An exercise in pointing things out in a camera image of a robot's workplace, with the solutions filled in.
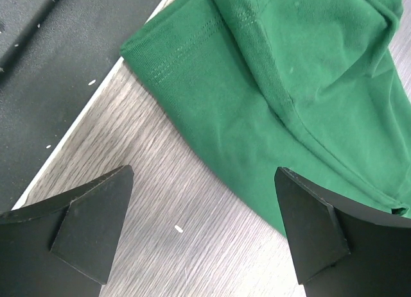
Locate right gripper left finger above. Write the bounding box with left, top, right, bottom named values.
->
left=1, top=165, right=134, bottom=296

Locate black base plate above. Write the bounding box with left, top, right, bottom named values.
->
left=1, top=0, right=162, bottom=211

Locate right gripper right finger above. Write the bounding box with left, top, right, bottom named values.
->
left=274, top=167, right=410, bottom=297

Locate green t shirt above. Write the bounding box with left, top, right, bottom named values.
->
left=120, top=0, right=410, bottom=232

